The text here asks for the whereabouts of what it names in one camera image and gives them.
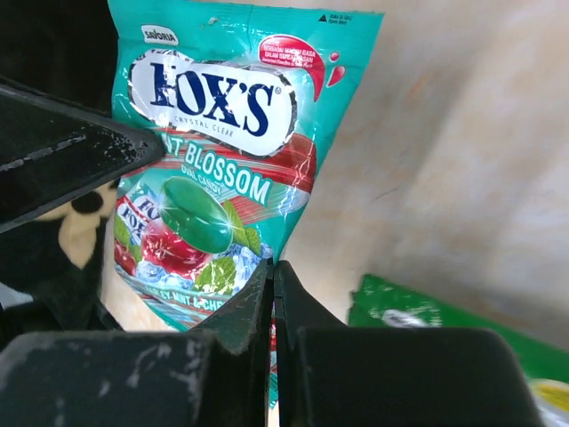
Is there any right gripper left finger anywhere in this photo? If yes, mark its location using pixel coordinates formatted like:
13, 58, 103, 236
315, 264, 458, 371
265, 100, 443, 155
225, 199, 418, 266
1, 261, 273, 426

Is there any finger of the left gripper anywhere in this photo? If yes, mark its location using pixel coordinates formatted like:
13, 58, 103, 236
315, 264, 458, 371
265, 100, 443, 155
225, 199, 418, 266
1, 77, 164, 231

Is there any black floral pillow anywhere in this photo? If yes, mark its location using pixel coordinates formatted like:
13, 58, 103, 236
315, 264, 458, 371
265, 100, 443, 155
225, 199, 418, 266
1, 1, 118, 330

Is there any green candy bag on table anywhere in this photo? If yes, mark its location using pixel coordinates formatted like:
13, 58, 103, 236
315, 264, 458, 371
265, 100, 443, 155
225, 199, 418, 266
348, 274, 568, 426

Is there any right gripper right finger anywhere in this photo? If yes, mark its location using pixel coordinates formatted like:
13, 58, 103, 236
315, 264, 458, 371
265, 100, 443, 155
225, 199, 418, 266
274, 261, 542, 426

